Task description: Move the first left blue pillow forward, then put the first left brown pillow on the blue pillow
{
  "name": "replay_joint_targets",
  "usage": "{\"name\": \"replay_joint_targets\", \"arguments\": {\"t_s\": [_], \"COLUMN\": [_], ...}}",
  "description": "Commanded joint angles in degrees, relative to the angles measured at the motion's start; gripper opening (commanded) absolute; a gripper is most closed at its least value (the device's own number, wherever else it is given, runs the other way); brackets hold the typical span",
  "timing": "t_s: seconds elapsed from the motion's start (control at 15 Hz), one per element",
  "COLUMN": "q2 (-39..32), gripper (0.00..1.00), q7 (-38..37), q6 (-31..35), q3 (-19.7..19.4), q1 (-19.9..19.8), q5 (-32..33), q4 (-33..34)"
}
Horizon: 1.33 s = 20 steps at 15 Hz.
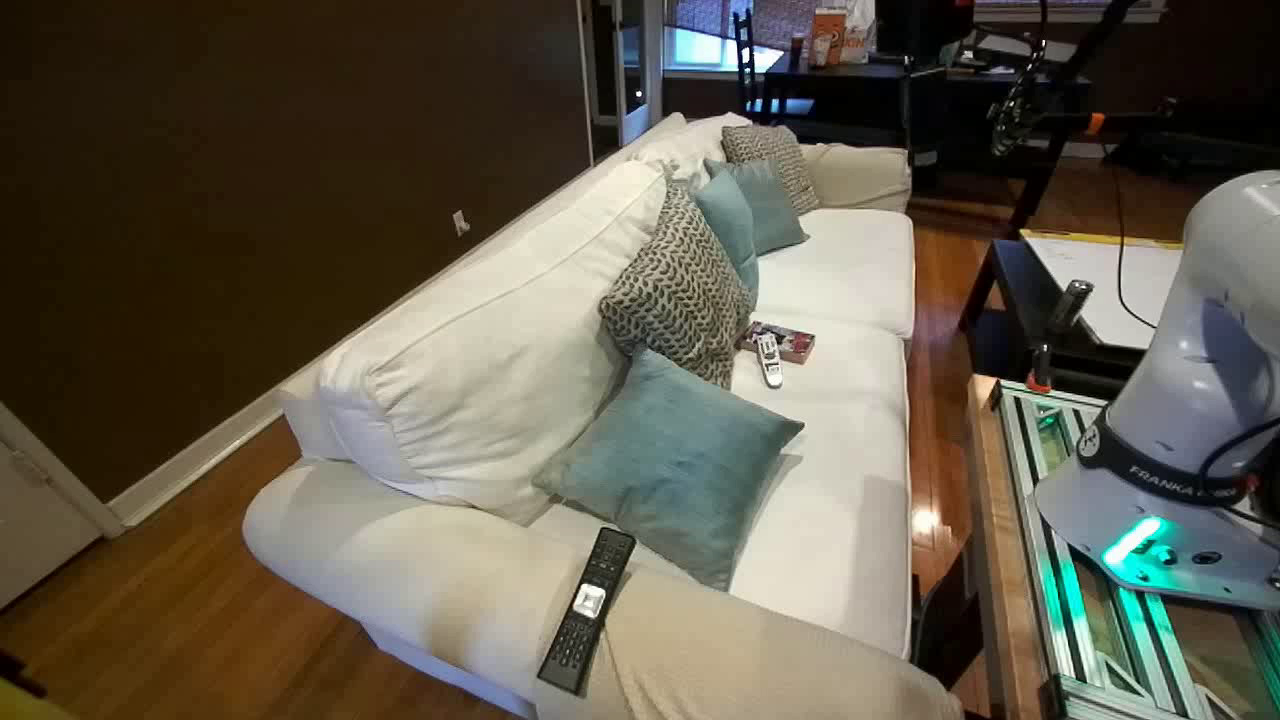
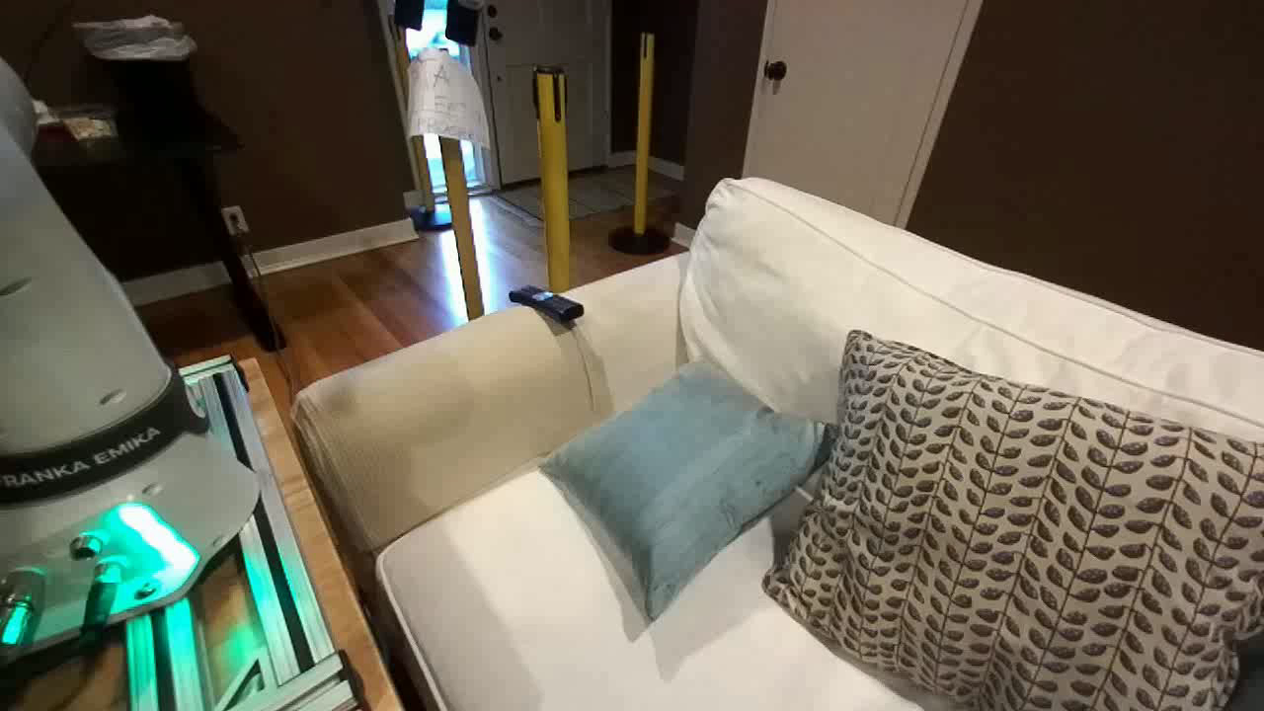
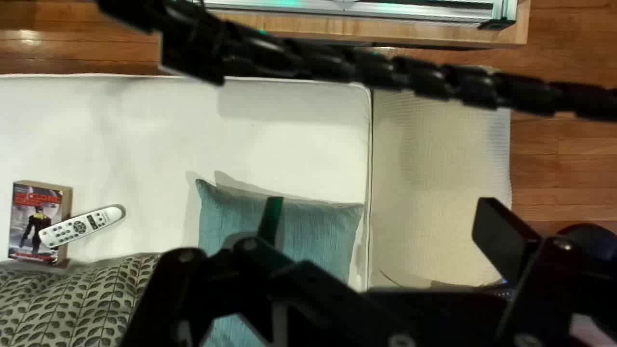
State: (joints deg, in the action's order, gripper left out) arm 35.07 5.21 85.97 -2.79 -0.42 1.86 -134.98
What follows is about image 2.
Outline blue pillow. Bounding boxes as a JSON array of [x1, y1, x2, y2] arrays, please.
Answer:
[[542, 363, 832, 619], [1223, 638, 1264, 711]]

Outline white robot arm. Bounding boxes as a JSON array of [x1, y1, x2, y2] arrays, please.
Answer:
[[0, 61, 255, 662]]

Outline brown leaf pattern pillow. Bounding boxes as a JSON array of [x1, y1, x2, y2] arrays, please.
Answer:
[[766, 331, 1264, 711]]

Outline yellow post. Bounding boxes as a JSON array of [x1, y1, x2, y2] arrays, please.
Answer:
[[534, 66, 567, 292], [613, 34, 668, 257]]

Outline black remote control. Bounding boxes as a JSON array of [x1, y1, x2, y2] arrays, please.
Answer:
[[509, 284, 583, 327]]

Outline yellow post near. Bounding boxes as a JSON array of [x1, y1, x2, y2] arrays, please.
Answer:
[[534, 66, 567, 292]]

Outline yellow post far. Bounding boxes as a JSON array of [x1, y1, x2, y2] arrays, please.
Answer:
[[613, 34, 668, 257]]

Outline dark side table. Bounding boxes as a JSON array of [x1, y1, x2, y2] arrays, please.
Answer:
[[34, 61, 284, 351]]

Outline cream fabric sofa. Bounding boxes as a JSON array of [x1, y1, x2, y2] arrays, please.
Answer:
[[290, 180, 1264, 711]]

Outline white door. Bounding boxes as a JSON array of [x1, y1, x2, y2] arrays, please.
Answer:
[[741, 0, 984, 226]]

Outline wooden easel stand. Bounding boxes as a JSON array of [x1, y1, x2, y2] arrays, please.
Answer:
[[401, 47, 491, 321]]

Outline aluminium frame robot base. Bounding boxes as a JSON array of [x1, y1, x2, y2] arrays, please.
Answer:
[[0, 351, 362, 711]]

